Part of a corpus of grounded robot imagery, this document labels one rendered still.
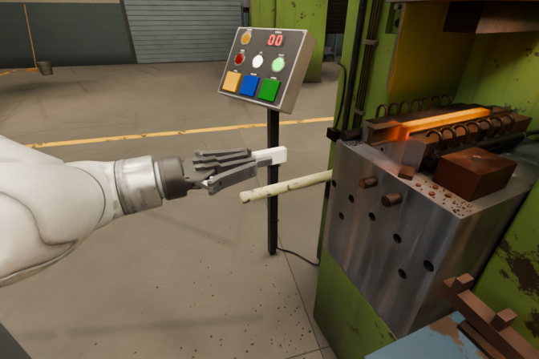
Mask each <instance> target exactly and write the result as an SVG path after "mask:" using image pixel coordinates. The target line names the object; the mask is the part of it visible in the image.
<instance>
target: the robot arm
mask: <svg viewBox="0 0 539 359"><path fill-rule="evenodd" d="M286 156H287V149H286V148H285V147H284V146H282V147H274V148H270V149H265V150H261V151H254V152H252V153H251V148H249V147H248V148H247V151H245V149H244V148H235V149H225V150H215V151H200V150H197V151H195V157H194V158H189V159H186V160H183V161H181V159H180V157H179V156H178V155H170V156H165V157H161V158H159V159H158V160H157V162H155V161H154V159H153V157H152V156H151V155H147V156H142V157H137V158H133V159H121V160H120V161H113V162H99V161H78V162H72V163H64V162H63V161H62V160H61V159H57V158H55V157H53V156H50V155H47V154H44V153H42V152H40V151H36V150H35V149H32V148H30V147H27V146H24V145H22V144H20V143H17V142H15V141H13V140H11V139H8V138H6V137H4V136H2V135H0V287H4V286H7V285H9V284H14V283H17V282H19V281H22V280H25V279H27V278H29V277H31V276H34V275H36V274H38V273H40V272H42V271H44V270H46V269H48V268H49V267H51V266H53V265H54V264H56V263H58V262H59V261H61V260H62V259H63V258H65V257H66V256H68V255H69V254H71V253H72V252H73V251H74V250H76V249H77V247H79V246H80V245H81V244H82V243H83V242H84V241H85V240H86V239H87V238H88V237H89V236H90V235H91V234H92V232H93V231H95V230H97V229H99V228H103V227H105V226H107V225H108V224H110V223H111V222H112V221H113V220H116V219H118V218H120V217H122V216H126V215H130V214H131V215H132V214H136V213H137V212H142V211H146V210H149V209H153V208H159V207H161V206H162V205H163V198H165V199H166V200H174V199H178V198H181V197H185V196H187V194H188V190H193V189H196V190H198V189H202V188H204V189H206V190H208V192H209V195H210V196H214V195H215V194H217V193H218V192H219V191H220V190H222V189H224V188H227V187H230V186H232V185H234V184H238V183H240V182H242V181H244V180H247V179H250V178H252V177H254V176H256V175H257V169H258V168H259V167H265V166H269V165H273V164H276V163H283V162H286Z"/></svg>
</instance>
